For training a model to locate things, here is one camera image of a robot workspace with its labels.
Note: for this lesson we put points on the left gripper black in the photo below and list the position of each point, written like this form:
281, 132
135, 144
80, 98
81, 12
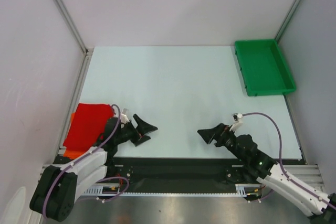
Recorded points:
143, 128

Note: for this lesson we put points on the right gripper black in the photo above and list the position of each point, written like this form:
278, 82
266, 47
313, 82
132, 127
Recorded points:
220, 131

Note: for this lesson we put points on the red t-shirt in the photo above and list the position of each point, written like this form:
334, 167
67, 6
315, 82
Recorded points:
93, 118

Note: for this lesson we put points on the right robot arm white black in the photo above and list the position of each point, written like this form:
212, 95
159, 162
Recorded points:
318, 206

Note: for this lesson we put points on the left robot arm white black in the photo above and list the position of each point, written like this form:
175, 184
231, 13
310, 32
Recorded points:
60, 186

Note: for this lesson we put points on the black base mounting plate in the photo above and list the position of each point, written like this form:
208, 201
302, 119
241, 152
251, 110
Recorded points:
179, 175

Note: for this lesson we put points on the orange folded t-shirt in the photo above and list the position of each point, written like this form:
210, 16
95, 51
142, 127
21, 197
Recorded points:
72, 140

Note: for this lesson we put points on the green plastic tray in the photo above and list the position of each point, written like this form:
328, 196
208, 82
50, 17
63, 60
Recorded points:
263, 68

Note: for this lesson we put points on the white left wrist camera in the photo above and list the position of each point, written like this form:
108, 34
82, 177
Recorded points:
124, 119

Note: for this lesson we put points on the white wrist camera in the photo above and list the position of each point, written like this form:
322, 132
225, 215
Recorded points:
238, 121
124, 119

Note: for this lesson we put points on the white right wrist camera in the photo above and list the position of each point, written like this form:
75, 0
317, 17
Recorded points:
238, 121

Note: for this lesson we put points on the white slotted cable duct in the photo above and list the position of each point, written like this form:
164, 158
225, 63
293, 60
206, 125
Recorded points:
100, 191

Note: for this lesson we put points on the aluminium frame rail left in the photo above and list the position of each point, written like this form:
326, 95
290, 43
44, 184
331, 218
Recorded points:
86, 56

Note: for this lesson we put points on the aluminium frame post right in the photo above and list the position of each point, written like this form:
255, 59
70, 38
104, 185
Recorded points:
289, 16

